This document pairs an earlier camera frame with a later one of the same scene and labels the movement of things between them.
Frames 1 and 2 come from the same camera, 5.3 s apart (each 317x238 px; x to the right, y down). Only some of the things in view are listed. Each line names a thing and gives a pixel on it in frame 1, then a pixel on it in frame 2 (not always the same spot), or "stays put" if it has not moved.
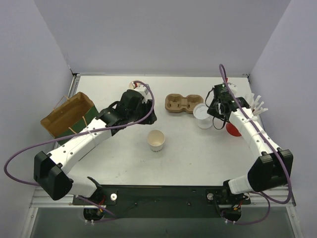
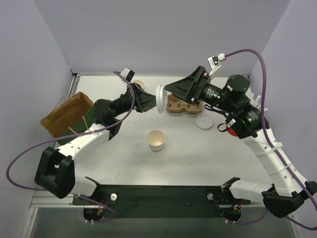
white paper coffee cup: [156, 138] stays put
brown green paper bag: [71, 115] stays put
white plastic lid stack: [205, 123] stays put
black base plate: [138, 201] stays put
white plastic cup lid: [200, 111] to [161, 93]
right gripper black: [214, 108] to [198, 84]
